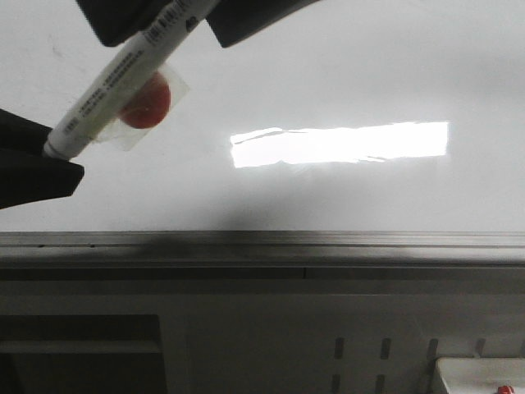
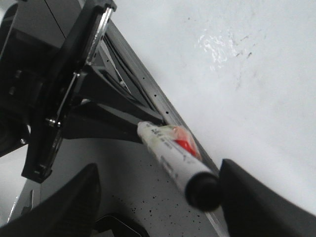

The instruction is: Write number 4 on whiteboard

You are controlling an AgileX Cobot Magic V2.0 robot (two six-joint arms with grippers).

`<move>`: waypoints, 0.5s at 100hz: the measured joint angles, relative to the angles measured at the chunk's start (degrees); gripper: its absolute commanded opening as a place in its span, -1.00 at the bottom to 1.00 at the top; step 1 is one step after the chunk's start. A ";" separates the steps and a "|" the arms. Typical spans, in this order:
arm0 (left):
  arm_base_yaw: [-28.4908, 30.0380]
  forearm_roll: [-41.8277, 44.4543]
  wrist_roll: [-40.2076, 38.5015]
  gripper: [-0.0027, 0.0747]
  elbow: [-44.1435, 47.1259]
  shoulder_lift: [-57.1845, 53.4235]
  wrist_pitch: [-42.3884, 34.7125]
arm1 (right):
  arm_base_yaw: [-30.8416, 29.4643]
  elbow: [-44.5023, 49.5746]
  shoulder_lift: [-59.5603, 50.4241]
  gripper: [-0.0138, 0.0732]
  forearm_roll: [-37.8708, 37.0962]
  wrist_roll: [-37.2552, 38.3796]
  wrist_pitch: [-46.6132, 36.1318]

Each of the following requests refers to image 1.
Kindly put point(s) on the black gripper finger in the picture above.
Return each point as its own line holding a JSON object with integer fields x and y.
{"x": 26, "y": 178}
{"x": 22, "y": 135}
{"x": 115, "y": 21}
{"x": 234, "y": 21}

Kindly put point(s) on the white whiteboard marker pen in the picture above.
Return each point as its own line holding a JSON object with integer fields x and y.
{"x": 123, "y": 77}

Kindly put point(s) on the red magnet taped to marker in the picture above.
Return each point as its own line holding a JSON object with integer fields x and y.
{"x": 146, "y": 110}

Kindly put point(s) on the white slotted metal panel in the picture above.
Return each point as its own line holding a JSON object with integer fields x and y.
{"x": 251, "y": 336}

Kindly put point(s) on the white plastic box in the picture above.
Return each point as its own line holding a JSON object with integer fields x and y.
{"x": 477, "y": 375}

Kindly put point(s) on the red small object in box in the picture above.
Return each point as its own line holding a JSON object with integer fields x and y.
{"x": 505, "y": 389}

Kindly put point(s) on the white whiteboard with aluminium frame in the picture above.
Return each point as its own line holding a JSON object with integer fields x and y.
{"x": 348, "y": 130}

